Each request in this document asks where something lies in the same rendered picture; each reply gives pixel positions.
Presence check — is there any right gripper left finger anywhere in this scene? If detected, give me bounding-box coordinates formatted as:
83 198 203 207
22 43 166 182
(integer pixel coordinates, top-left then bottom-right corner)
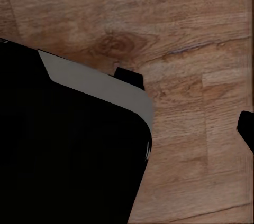
0 111 28 174

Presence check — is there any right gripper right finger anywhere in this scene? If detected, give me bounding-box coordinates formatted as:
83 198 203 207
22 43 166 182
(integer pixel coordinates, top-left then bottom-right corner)
237 111 254 153

